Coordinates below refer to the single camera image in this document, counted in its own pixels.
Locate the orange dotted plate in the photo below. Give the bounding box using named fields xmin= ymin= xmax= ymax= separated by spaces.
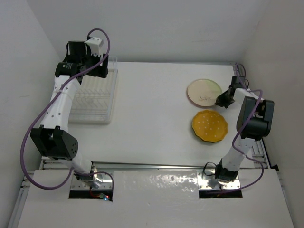
xmin=191 ymin=110 xmax=228 ymax=143

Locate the front aluminium frame rail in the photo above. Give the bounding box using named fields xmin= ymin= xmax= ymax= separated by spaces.
xmin=41 ymin=159 xmax=269 ymax=171

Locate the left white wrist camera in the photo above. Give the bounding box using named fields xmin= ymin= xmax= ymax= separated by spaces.
xmin=85 ymin=37 xmax=104 ymax=56

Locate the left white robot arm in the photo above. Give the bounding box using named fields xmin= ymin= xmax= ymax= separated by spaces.
xmin=30 ymin=38 xmax=108 ymax=185

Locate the white wire dish rack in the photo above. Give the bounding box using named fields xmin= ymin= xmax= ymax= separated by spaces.
xmin=69 ymin=57 xmax=118 ymax=124

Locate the cream round plate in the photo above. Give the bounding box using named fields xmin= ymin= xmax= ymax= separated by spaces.
xmin=186 ymin=79 xmax=222 ymax=107

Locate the small green circuit board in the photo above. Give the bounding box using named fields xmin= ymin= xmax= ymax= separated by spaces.
xmin=89 ymin=190 xmax=110 ymax=201

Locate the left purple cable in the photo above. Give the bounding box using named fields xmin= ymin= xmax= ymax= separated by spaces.
xmin=19 ymin=28 xmax=114 ymax=201

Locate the white foreground cover board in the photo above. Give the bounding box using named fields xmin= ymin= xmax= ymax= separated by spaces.
xmin=19 ymin=170 xmax=293 ymax=228

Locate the green dotted plate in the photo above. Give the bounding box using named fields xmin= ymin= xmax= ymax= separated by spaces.
xmin=195 ymin=137 xmax=222 ymax=144

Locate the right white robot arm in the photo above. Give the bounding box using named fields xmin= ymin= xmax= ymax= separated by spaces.
xmin=215 ymin=76 xmax=275 ymax=183

